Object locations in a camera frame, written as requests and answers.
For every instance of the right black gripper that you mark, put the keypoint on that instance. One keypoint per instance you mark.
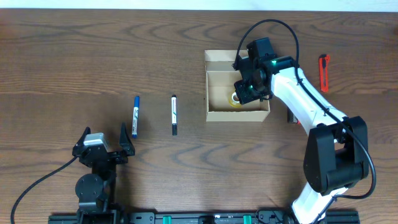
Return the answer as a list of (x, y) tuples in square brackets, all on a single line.
[(242, 98)]

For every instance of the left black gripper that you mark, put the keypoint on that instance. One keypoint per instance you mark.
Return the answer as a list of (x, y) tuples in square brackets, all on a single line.
[(127, 148)]

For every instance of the cardboard box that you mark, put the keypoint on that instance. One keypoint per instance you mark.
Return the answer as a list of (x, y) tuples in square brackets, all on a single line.
[(220, 79)]

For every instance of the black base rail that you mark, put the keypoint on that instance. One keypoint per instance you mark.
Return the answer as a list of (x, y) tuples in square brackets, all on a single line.
[(258, 217)]

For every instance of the red utility knife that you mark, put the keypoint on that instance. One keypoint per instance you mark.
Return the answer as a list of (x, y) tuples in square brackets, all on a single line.
[(323, 62)]

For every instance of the yellow tape roll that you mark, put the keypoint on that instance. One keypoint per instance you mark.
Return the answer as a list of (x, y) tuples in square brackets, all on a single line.
[(234, 100)]

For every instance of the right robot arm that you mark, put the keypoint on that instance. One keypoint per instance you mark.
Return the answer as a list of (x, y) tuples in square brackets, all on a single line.
[(336, 155)]

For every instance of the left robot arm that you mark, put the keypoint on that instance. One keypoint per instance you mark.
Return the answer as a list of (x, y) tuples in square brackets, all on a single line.
[(96, 190)]

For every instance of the blue whiteboard marker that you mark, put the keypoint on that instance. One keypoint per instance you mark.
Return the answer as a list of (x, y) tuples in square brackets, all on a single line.
[(135, 116)]

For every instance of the black whiteboard marker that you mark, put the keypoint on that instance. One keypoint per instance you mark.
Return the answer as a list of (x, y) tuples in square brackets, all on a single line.
[(174, 114)]

